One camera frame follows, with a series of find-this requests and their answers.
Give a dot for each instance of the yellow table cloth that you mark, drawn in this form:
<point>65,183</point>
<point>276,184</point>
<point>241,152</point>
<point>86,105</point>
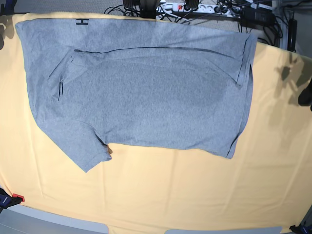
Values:
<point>268,182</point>

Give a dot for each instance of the red black clamp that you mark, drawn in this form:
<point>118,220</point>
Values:
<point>7,201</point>

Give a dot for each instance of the black clamp right corner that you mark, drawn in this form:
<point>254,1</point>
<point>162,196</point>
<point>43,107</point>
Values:
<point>301,229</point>

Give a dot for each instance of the white power strip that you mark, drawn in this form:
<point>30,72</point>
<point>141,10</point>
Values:
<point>177,9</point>

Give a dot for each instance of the grey t-shirt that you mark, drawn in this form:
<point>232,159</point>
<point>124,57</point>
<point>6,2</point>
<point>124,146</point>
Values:
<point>94,82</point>

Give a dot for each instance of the black power adapter box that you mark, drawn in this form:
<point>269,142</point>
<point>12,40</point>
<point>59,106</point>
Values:
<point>257,16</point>

